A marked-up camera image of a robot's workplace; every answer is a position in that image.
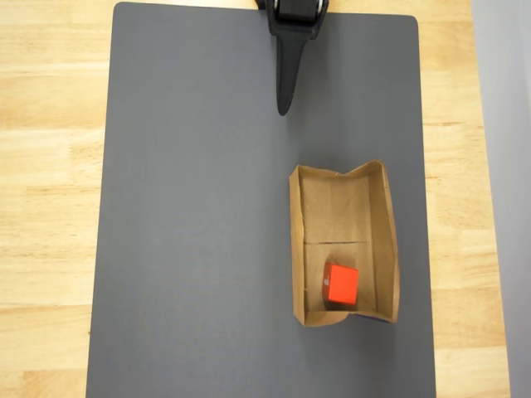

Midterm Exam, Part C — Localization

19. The red cube with white numeral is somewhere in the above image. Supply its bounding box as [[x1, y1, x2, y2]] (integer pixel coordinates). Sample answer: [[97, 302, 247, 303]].
[[320, 261, 360, 309]]

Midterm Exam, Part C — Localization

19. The brown paper bag tray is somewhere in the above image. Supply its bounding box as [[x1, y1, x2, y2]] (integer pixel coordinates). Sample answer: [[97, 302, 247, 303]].
[[288, 160, 402, 327]]

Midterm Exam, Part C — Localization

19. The dark gray rectangular mat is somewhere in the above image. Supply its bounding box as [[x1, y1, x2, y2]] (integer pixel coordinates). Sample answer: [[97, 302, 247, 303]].
[[85, 2, 437, 398]]

